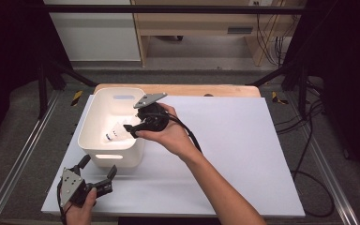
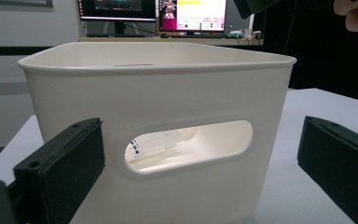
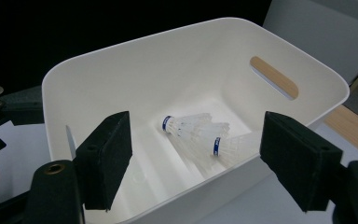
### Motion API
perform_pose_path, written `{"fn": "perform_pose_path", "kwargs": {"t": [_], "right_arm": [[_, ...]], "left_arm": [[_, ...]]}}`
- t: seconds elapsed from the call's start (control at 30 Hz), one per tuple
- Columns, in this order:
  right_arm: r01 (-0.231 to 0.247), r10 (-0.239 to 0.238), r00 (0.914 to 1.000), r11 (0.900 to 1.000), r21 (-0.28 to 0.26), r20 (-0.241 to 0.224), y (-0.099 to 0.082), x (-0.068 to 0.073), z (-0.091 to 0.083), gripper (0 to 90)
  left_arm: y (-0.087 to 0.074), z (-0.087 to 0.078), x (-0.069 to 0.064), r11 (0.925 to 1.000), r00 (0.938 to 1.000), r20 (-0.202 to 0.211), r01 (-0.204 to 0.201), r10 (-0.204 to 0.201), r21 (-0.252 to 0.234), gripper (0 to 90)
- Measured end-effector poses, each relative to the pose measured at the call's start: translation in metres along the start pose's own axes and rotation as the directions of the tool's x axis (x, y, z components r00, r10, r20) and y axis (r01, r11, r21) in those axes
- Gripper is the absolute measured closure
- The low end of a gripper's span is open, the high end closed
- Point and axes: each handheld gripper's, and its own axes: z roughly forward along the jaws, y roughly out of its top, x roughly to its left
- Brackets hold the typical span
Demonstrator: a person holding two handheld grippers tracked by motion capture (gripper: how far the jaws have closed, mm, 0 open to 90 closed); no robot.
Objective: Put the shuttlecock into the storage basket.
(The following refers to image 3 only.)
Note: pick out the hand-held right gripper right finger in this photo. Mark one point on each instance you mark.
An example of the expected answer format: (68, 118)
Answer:
(298, 158)

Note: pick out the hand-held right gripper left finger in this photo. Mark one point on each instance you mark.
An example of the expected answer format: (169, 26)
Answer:
(104, 161)

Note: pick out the white feather shuttlecock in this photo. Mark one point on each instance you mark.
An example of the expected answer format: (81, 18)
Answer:
(195, 157)
(236, 147)
(171, 124)

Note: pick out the white plastic storage bin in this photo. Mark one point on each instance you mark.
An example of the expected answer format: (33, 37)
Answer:
(155, 71)

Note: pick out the wooden table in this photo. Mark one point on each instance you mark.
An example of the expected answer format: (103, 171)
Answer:
(354, 130)

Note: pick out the black curtain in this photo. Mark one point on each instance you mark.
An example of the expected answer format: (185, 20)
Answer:
(43, 31)

